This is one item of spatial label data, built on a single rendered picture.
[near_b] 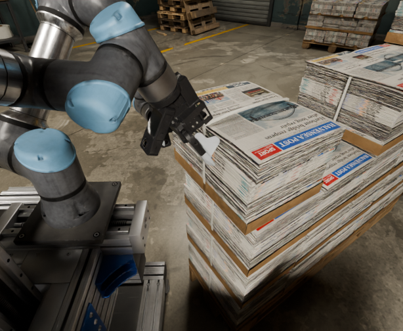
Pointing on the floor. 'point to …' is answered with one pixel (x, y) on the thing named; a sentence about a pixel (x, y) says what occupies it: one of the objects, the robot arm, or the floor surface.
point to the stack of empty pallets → (172, 16)
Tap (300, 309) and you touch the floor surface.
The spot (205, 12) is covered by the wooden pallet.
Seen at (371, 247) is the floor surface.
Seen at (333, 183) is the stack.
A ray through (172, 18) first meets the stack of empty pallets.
